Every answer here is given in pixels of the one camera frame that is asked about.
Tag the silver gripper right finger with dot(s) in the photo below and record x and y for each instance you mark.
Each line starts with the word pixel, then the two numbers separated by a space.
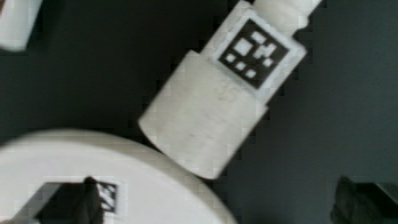
pixel 364 202

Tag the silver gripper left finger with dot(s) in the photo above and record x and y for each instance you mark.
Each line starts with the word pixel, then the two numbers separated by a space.
pixel 73 207

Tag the white round table top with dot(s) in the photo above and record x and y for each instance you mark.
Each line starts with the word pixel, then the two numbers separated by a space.
pixel 151 193

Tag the white table leg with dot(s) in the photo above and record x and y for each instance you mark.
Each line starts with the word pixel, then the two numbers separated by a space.
pixel 211 101

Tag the white cross-shaped table base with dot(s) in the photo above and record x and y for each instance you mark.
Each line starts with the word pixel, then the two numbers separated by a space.
pixel 18 14

